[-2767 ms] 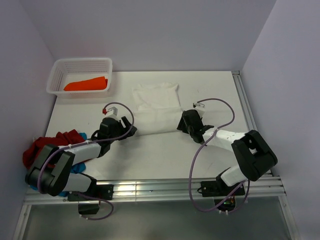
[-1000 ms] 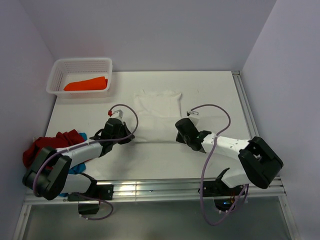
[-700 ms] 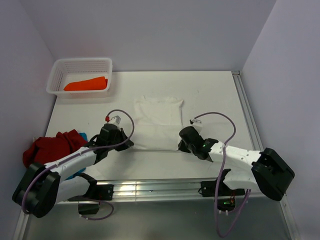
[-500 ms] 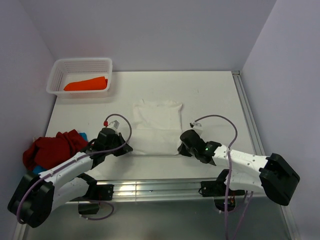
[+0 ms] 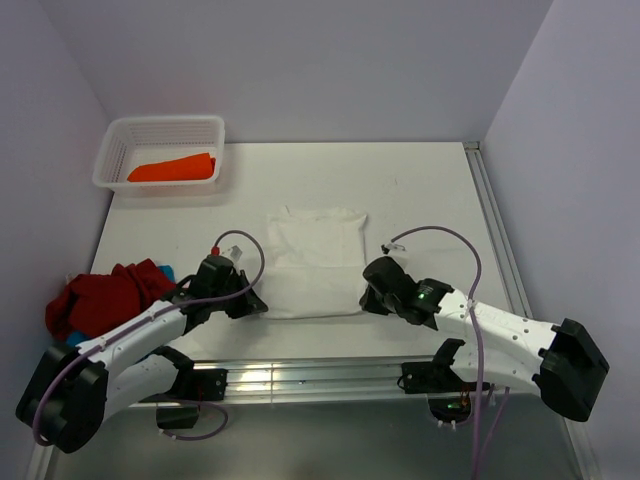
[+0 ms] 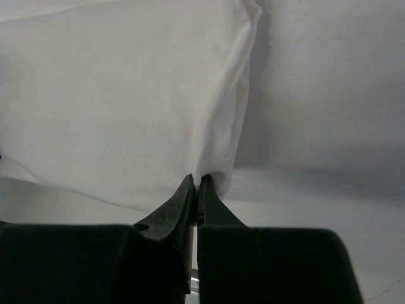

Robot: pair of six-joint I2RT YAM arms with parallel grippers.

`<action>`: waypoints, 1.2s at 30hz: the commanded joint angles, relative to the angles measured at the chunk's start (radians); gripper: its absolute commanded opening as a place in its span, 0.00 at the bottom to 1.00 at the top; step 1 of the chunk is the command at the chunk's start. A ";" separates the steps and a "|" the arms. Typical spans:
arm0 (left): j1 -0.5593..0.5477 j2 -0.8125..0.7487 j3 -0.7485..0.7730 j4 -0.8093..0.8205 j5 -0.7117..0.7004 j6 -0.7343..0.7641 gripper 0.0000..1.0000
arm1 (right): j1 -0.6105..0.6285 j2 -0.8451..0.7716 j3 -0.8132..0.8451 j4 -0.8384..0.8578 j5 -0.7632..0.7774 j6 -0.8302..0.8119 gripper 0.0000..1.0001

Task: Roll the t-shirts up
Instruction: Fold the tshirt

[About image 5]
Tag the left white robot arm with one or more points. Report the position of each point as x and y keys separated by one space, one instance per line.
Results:
x=74 y=389

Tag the front aluminium rail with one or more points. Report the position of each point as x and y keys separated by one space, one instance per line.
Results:
x=312 y=380

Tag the right side aluminium rail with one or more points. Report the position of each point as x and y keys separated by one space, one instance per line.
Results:
x=508 y=269

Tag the aluminium rail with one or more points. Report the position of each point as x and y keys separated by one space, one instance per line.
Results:
x=508 y=269
x=312 y=380

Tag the white printed t-shirt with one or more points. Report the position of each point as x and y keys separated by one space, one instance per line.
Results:
x=315 y=260

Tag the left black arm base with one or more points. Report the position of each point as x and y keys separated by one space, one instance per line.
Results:
x=200 y=395

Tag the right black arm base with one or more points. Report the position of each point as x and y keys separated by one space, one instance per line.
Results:
x=448 y=395

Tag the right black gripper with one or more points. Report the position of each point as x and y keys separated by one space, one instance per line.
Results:
x=370 y=303

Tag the white plastic basket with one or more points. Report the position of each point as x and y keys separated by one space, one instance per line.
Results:
x=132 y=142

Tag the dark red t-shirt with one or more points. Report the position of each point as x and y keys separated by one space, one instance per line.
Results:
x=57 y=311

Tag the blue t-shirt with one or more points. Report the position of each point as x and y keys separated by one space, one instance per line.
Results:
x=170 y=272

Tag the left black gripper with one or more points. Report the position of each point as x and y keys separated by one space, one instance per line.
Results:
x=250 y=303

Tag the orange rolled t-shirt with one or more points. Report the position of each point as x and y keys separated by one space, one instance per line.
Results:
x=191 y=168

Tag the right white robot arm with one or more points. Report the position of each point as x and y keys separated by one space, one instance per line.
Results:
x=484 y=345

